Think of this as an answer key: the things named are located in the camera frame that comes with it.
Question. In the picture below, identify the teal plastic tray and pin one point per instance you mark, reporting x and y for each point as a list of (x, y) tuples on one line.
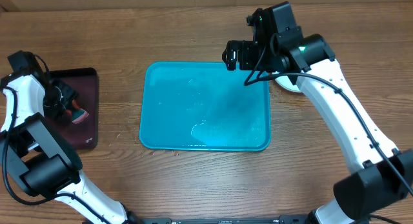
[(203, 106)]

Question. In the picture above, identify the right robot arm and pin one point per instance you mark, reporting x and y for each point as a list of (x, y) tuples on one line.
[(380, 174)]

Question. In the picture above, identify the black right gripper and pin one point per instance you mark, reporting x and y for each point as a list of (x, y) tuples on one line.
[(249, 55)]

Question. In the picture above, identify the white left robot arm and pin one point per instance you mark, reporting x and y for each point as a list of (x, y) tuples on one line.
[(36, 157)]

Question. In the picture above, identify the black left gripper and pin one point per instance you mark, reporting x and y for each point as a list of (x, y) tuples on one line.
[(70, 93)]

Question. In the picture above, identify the black water tray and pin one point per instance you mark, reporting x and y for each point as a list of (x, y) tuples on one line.
[(85, 81)]

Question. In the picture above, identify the white plate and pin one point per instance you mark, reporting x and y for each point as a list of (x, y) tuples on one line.
[(285, 83)]

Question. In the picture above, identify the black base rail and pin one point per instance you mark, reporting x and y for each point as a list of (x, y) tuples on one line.
[(282, 219)]

